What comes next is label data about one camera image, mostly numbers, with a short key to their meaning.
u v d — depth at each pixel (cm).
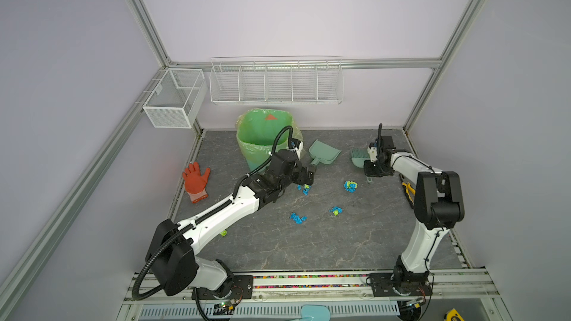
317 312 69
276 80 99
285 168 58
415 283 68
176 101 102
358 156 105
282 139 56
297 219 89
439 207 52
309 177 71
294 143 67
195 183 101
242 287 73
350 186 97
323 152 109
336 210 91
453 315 68
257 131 97
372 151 94
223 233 85
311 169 69
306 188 96
